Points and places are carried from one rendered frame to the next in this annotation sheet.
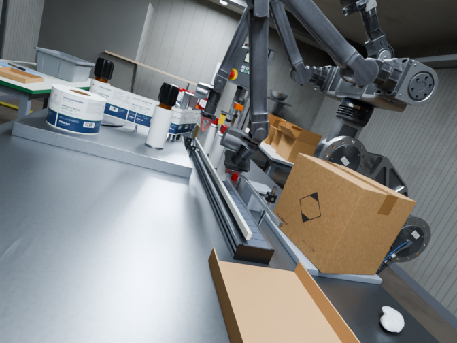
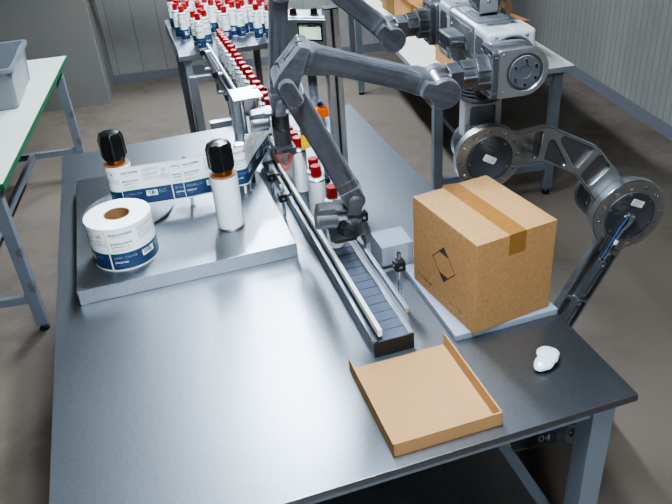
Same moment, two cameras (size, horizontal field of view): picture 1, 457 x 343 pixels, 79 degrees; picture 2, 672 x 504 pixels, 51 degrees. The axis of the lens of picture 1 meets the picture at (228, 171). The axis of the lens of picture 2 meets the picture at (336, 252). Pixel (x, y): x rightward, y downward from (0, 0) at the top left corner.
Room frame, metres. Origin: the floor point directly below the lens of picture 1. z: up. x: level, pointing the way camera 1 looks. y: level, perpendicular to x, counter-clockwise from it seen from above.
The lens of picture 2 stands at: (-0.72, -0.14, 2.02)
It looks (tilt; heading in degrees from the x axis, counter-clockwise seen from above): 32 degrees down; 5
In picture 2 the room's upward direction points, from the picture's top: 5 degrees counter-clockwise
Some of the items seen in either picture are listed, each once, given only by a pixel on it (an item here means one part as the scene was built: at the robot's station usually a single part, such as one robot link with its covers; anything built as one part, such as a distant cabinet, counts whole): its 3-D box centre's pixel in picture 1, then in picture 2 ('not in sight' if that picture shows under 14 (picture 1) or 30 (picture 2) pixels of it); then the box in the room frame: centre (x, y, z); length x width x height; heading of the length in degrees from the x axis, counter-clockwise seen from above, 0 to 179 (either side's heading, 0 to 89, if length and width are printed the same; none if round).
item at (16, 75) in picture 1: (17, 75); not in sight; (2.07, 1.77, 0.82); 0.34 x 0.24 x 0.04; 19
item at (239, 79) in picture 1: (246, 69); (308, 43); (1.58, 0.10, 1.38); 0.17 x 0.10 x 0.19; 75
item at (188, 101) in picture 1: (188, 115); (251, 125); (1.81, 0.37, 1.01); 0.14 x 0.13 x 0.26; 20
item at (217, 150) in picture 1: (219, 147); (318, 194); (1.27, 0.08, 0.98); 0.05 x 0.05 x 0.20
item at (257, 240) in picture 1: (205, 159); (307, 203); (1.45, 0.14, 0.86); 1.65 x 0.08 x 0.04; 20
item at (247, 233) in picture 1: (211, 167); (319, 232); (1.16, 0.08, 0.91); 1.07 x 0.01 x 0.02; 20
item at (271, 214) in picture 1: (230, 161); (340, 214); (1.19, 0.01, 0.96); 1.07 x 0.01 x 0.01; 20
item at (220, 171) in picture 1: (227, 157); (333, 216); (1.13, 0.02, 0.98); 0.05 x 0.05 x 0.20
